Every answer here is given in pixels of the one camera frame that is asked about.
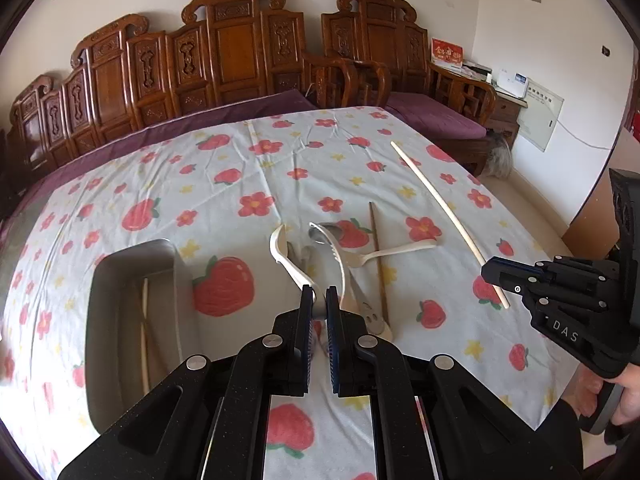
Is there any light bamboo chopstick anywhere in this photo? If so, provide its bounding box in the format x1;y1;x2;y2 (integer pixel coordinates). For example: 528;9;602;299
140;278;151;396

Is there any white plastic spoon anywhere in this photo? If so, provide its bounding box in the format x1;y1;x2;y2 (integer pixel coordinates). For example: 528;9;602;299
269;224;318;301

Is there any copper metal chopstick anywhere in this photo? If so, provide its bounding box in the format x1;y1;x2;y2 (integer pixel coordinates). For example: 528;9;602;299
134;278;169;382

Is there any person's right hand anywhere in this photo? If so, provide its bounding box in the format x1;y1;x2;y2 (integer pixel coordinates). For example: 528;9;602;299
575;364;640;426

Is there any grey feather duster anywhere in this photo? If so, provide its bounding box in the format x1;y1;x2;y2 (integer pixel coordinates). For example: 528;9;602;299
482;131;513;180

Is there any metal rectangular tray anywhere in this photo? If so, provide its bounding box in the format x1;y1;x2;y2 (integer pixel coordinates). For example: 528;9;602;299
85;240;203;434

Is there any white electrical panel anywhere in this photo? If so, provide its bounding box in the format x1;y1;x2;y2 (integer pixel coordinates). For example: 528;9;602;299
518;79;564;152

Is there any wooden side cabinet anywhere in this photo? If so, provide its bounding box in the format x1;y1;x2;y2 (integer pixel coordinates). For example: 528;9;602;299
428;62;528;149

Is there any dark wooden chopstick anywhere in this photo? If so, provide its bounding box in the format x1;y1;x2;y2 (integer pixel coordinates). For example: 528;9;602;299
369;202;390;324

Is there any smiley face steel spoon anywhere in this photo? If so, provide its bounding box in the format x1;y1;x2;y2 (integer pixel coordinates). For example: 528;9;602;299
322;224;393;341

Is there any white router box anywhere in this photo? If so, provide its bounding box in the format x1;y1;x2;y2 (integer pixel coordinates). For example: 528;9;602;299
496;68;529;99

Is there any red greeting card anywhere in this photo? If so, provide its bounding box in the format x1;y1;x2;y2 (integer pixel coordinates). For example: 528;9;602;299
431;38;464;67

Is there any wooden armchair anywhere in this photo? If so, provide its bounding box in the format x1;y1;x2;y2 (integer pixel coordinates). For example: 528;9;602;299
303;52;392;110

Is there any carved wooden bench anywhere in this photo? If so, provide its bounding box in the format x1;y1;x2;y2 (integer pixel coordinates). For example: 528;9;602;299
1;0;428;181

